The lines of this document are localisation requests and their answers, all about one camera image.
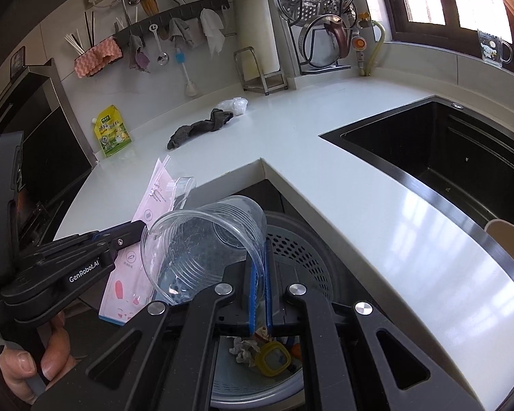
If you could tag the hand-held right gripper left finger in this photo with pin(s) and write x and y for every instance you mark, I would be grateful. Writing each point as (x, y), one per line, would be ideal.
(253, 299)

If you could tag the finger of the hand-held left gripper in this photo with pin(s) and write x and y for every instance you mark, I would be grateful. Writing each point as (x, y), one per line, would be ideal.
(128, 233)
(60, 246)

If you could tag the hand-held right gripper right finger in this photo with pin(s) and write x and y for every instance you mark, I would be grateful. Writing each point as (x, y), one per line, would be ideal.
(270, 308)

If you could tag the orange tangerine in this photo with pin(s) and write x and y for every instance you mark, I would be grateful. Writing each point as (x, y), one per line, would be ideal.
(296, 350)

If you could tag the pink printed packet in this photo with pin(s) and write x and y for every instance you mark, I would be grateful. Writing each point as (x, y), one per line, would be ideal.
(124, 291)

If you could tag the grey perforated trash bin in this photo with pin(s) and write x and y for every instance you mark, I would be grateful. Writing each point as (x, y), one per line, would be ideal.
(308, 257)

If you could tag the clear plastic cup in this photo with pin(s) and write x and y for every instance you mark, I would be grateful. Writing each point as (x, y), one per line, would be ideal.
(197, 244)

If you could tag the person's left hand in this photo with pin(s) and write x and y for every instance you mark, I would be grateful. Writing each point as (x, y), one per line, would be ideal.
(21, 364)

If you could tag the crumpled grey tissue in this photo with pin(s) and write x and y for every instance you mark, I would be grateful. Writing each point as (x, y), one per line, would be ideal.
(244, 349)

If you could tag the clear plastic wrapper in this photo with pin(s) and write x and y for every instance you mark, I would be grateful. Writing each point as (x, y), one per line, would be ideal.
(184, 188)

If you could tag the yellow green pouch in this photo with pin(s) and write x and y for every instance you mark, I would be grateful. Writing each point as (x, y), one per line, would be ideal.
(113, 130)

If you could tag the dark grey sock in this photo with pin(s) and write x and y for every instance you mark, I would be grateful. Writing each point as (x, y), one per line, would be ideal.
(197, 128)

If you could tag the white crumpled plastic lump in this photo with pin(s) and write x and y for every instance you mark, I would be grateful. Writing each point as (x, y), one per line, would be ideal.
(234, 105)

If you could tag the bundle of white chopsticks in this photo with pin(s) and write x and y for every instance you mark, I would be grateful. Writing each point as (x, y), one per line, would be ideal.
(75, 45)

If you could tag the pink wavy sponge cloth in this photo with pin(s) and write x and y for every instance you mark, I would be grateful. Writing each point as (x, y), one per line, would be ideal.
(98, 58)

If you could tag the grey purple rag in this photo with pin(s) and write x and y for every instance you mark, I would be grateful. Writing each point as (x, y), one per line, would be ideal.
(138, 55)

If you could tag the blue bottle brush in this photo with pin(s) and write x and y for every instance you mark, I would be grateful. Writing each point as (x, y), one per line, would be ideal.
(180, 58)

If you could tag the dark chopstick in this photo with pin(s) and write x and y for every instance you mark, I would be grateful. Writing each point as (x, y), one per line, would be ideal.
(92, 25)
(86, 25)

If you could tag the metal board stand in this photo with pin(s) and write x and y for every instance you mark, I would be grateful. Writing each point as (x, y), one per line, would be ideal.
(267, 83)

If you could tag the grey cloth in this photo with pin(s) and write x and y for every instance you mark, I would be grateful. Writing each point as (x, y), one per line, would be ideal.
(180, 32)

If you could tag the white cloth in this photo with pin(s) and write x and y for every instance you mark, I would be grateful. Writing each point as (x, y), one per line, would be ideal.
(212, 30)

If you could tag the black sink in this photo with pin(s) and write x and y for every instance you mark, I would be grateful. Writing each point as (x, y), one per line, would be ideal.
(432, 154)

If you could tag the white cutting board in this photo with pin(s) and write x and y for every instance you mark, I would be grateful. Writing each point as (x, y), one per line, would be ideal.
(257, 25)

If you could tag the black lid rack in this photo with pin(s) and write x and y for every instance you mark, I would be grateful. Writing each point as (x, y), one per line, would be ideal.
(295, 51)

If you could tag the beige plastic dish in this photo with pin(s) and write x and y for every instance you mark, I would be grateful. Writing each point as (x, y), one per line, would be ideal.
(509, 233)

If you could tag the glass pot lid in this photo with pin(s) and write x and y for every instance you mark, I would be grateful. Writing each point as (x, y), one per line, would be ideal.
(317, 47)

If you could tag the gas valve orange knob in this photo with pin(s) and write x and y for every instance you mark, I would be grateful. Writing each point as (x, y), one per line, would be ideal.
(360, 43)

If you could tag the clear cartoon mug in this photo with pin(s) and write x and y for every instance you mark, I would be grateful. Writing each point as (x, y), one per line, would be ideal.
(492, 49)

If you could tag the dark wall sticker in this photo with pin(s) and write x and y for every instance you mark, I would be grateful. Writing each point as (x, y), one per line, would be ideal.
(18, 62)

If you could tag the grey wall hook rail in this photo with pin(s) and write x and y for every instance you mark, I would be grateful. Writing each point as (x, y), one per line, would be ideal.
(188, 8)

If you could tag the dark window frame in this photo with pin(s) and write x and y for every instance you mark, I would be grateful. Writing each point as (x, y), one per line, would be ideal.
(394, 13)

